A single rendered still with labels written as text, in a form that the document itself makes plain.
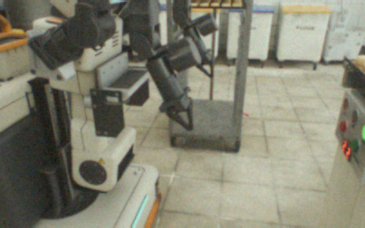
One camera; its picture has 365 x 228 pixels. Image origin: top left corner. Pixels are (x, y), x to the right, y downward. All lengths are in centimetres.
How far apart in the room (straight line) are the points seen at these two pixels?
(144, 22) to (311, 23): 348
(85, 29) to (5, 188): 61
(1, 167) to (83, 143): 25
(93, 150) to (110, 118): 16
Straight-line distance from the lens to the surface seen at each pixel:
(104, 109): 95
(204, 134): 205
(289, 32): 407
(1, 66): 113
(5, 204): 117
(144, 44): 70
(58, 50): 80
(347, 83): 96
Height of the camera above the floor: 113
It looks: 25 degrees down
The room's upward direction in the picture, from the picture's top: straight up
